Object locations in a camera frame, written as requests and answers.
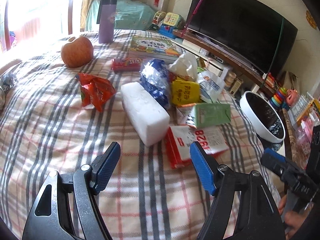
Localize white rimmed black trash bin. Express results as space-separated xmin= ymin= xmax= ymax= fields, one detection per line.
xmin=239 ymin=91 xmax=286 ymax=152

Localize red white paper box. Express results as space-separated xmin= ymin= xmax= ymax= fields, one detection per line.
xmin=165 ymin=126 xmax=228 ymax=169

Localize green carton box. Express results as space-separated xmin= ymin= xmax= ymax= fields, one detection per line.
xmin=176 ymin=102 xmax=232 ymax=129

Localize red snack bag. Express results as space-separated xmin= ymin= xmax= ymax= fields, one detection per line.
xmin=75 ymin=73 xmax=116 ymax=112

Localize white foam block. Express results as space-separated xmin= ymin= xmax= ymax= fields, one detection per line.
xmin=120 ymin=82 xmax=170 ymax=147

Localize yellow snack packet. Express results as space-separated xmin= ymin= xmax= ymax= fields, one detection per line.
xmin=171 ymin=80 xmax=200 ymax=106

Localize white tissue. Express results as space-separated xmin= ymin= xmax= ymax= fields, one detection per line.
xmin=168 ymin=52 xmax=197 ymax=82

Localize blue foil snack bag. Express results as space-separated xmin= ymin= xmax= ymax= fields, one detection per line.
xmin=140 ymin=59 xmax=171 ymax=110

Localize white plastic wrapper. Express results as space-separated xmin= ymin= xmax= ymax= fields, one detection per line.
xmin=197 ymin=71 xmax=225 ymax=103

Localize person's right hand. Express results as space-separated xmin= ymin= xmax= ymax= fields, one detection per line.
xmin=278 ymin=195 xmax=310 ymax=239

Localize clear plastic storage boxes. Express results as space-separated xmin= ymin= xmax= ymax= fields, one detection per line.
xmin=289 ymin=92 xmax=319 ymax=156

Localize pink toy basket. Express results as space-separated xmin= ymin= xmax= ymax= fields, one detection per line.
xmin=286 ymin=89 xmax=299 ymax=107

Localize wooden lantern box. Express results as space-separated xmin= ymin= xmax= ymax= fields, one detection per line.
xmin=229 ymin=78 xmax=244 ymax=95

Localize stacked round tins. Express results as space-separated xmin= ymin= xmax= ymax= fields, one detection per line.
xmin=225 ymin=72 xmax=236 ymax=88

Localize black curved television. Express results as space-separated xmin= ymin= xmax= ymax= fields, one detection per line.
xmin=188 ymin=0 xmax=298 ymax=77

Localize red candy box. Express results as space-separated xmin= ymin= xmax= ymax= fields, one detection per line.
xmin=111 ymin=58 xmax=142 ymax=72

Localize red apple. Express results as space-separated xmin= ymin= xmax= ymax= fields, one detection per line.
xmin=61 ymin=35 xmax=94 ymax=68

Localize white TV cabinet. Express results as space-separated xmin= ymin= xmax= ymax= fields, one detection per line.
xmin=172 ymin=29 xmax=276 ymax=98

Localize colourful children's book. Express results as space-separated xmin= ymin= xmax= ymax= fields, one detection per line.
xmin=128 ymin=36 xmax=181 ymax=63

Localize toy cash register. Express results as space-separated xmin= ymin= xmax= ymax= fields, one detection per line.
xmin=150 ymin=11 xmax=185 ymax=39

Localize teal covered furniture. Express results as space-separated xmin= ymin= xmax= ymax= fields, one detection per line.
xmin=85 ymin=0 xmax=156 ymax=31

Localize purple thermos bottle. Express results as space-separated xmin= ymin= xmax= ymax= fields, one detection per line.
xmin=97 ymin=0 xmax=117 ymax=44

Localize rainbow stacking ring toy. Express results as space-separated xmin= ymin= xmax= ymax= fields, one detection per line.
xmin=268 ymin=87 xmax=287 ymax=111

